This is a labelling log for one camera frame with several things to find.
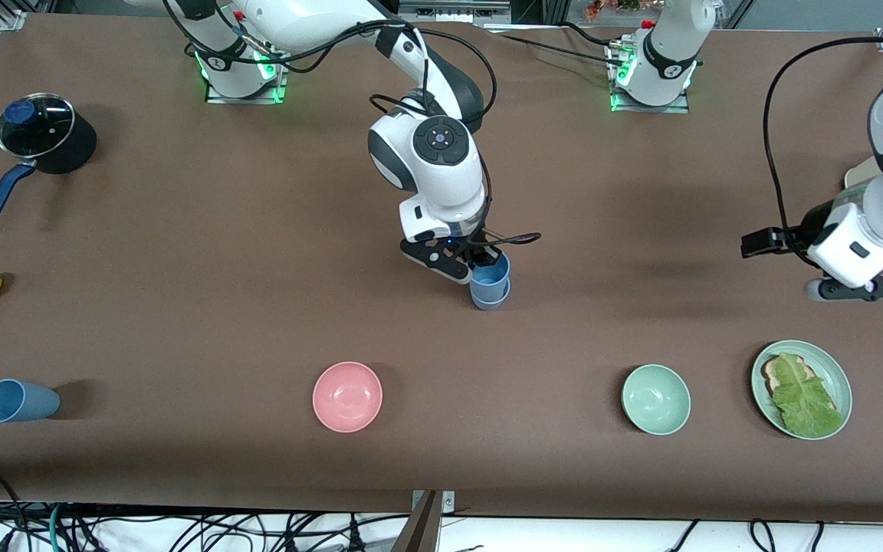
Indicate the blue plastic cup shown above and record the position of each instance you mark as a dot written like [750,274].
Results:
[494,279]
[20,402]
[487,303]

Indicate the light green bowl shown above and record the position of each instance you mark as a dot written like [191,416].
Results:
[656,399]

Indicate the silver aluminium rail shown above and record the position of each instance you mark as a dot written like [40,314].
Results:
[449,11]

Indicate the grey metal bracket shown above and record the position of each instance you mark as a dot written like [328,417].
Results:
[448,502]

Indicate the pink bowl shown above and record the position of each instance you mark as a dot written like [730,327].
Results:
[347,397]

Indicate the glass lid with blue knob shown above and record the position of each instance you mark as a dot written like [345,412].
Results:
[47,126]

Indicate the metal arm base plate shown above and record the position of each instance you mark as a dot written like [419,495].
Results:
[219,97]
[641,109]

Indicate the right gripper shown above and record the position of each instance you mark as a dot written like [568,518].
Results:
[481,257]

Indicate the toast bread slice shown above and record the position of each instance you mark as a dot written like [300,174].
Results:
[771,376]

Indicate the light green plate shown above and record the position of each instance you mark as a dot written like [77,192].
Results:
[832,376]

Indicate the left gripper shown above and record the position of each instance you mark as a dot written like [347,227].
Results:
[808,228]

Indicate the green lettuce leaf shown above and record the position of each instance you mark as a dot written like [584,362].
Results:
[805,402]

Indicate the dark metal bar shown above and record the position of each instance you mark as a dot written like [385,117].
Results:
[418,533]

